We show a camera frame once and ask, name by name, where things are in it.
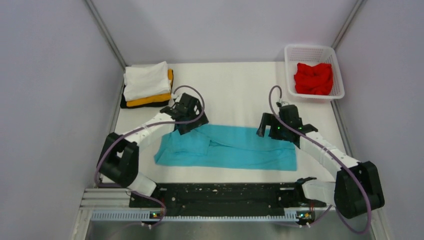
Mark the white folded t-shirt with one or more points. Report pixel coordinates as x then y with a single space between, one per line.
146 81

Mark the aluminium frame post right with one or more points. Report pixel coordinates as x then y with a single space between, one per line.
359 4

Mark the aluminium frame post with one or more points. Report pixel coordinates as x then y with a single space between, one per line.
359 4
104 31

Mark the aluminium frame post left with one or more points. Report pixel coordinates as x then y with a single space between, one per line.
104 31

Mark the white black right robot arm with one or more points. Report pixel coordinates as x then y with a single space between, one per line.
357 186

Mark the white cable duct strip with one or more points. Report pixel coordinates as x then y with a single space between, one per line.
148 216

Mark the yellow folded t-shirt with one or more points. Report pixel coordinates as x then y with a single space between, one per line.
148 86

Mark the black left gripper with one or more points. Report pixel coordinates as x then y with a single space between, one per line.
202 120

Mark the turquoise t-shirt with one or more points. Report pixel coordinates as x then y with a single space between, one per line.
223 146

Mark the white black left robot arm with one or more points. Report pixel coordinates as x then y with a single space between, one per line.
120 155

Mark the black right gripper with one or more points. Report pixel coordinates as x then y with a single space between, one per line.
268 119

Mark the aluminium rail left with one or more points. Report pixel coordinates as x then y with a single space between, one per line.
105 198

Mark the white plastic laundry basket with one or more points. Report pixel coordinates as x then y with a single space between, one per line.
312 55

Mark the aluminium rail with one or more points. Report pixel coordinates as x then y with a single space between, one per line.
105 198
349 202

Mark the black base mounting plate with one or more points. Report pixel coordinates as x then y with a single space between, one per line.
225 199

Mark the red t-shirt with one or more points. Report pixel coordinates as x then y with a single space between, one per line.
314 80

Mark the black folded t-shirt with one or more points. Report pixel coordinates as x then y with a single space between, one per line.
155 101

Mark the aluminium rail right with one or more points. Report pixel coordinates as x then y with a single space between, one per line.
349 202

